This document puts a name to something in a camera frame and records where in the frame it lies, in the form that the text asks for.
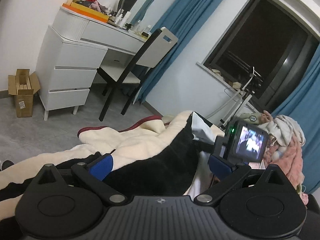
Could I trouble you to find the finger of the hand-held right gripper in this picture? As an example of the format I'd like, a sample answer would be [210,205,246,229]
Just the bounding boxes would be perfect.
[193,134,216,153]

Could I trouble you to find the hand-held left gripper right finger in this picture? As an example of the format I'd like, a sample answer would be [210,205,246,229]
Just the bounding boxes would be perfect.
[194,155,296,206]

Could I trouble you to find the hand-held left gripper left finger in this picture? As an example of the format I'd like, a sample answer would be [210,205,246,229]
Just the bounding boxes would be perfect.
[28,154,128,206]

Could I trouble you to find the pale white shirt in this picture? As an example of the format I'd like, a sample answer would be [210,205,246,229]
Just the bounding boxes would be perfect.
[185,112,218,196]

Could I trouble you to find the pale green printed blanket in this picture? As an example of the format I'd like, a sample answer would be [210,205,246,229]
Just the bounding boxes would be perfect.
[240,111,266,126]

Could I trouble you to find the grey white garment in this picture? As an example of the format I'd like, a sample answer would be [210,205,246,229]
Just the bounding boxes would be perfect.
[269,115,306,147]

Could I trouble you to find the garment steamer stand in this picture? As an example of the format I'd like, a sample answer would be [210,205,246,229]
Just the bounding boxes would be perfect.
[205,66,264,130]

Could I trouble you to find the striped fleece blanket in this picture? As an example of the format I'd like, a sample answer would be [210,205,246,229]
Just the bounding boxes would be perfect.
[0,110,225,205]

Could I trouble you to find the pink fleece garment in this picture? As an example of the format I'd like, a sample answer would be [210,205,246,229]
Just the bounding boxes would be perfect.
[264,140,305,191]

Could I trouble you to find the blue curtain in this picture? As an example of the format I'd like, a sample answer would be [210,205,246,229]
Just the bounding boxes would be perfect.
[136,0,237,105]
[271,52,320,196]

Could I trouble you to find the dark object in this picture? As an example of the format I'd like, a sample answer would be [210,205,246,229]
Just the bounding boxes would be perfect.
[0,160,15,172]

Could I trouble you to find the dark framed window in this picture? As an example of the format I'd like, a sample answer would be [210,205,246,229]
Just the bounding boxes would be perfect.
[202,0,320,111]

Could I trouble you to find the brown cardboard box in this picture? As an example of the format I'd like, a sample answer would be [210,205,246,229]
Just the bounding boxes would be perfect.
[8,69,41,118]

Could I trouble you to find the black and white chair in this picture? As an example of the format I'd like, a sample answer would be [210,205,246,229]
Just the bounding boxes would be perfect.
[96,27,179,122]

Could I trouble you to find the white dressing table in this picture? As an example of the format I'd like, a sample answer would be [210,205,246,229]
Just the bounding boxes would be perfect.
[35,6,161,122]

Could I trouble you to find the group of cosmetic bottles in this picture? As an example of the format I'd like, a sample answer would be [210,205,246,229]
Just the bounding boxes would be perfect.
[107,5,153,41]

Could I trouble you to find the orange tray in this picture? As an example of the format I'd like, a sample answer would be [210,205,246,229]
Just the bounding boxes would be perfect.
[62,3,111,22]

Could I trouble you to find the pile of colourful small things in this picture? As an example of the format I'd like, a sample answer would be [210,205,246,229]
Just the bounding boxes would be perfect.
[69,0,112,14]

